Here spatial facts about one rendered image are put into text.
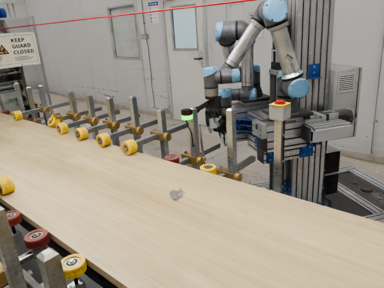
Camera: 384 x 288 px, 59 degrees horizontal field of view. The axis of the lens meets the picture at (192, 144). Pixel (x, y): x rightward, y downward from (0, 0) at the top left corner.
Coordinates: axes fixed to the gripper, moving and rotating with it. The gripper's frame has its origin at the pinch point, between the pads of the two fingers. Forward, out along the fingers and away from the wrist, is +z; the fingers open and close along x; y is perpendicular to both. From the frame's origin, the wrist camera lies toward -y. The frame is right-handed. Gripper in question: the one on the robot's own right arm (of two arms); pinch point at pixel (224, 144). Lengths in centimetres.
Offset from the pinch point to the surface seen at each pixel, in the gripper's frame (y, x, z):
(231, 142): -34.9, -29.9, -17.6
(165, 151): -34.3, 19.3, -2.9
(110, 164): -72, 22, -7
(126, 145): -58, 25, -13
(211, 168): -49, -28, -8
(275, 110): -37, -55, -37
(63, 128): -57, 96, -12
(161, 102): 247, 323, 54
